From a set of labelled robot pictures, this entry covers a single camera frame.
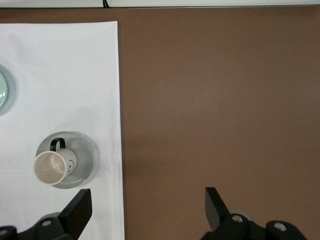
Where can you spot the white square cloth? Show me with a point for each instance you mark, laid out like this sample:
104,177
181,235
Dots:
62,75

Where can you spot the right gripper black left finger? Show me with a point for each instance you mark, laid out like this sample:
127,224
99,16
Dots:
77,212

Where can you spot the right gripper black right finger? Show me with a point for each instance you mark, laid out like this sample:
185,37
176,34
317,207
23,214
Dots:
217,215

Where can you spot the gray plate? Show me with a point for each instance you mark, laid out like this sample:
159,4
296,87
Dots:
83,160

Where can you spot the green plate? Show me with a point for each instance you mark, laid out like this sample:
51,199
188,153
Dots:
2,90

